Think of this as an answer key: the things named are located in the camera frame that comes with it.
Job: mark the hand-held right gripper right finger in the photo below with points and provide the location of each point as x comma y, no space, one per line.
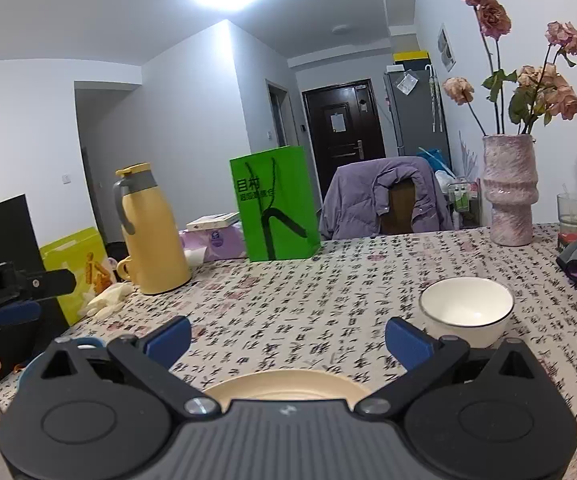
407,342

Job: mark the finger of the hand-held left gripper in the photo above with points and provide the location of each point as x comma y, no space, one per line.
18,312
48,282

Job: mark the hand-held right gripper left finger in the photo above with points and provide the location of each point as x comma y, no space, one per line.
171,340

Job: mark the blue bowl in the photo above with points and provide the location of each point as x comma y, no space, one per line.
31,365

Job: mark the white bowl with black rim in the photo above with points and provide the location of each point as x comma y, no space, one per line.
468,305

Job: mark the cream plate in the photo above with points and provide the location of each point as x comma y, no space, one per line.
288,385

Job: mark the yellow-green snack box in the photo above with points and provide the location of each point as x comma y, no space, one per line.
73,270

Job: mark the yellow mug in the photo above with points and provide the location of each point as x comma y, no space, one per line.
124,270

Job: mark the yellow thermos jug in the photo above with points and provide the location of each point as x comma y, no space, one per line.
153,240

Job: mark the purple tissue pack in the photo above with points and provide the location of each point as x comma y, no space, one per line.
218,245

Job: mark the calligraphy print tablecloth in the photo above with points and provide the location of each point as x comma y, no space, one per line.
293,300

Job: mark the white flat box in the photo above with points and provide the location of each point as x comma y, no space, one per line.
213,220

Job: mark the wooden chair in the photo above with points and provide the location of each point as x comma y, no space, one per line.
398,205

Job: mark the purple jacket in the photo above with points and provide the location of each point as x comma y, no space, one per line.
353,200

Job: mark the small storage rack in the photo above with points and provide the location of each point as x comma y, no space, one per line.
463,200

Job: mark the green paper bag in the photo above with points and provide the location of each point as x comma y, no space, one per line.
278,200

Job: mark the pink ribbed vase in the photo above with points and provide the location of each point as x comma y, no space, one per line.
510,190

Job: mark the blue plastic bag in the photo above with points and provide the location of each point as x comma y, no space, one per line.
431,159

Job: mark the small red black box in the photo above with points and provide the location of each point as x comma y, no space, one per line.
568,241

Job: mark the dark entrance door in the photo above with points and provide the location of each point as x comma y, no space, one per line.
343,160

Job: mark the drinking glass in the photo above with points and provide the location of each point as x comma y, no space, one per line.
572,212

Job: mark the grey refrigerator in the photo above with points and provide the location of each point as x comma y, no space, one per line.
413,120

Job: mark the white door notice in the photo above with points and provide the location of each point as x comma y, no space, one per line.
337,123

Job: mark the folded umbrella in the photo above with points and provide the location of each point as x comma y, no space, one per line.
435,100

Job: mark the grey interior door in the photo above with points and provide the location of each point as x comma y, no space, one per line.
278,115

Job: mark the yellow box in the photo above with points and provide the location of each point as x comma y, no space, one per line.
411,56

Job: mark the dried pink roses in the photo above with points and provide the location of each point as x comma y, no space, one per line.
543,90

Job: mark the round ceiling light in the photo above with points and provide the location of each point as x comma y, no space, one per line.
342,29

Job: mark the wall picture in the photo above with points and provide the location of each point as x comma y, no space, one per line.
447,47

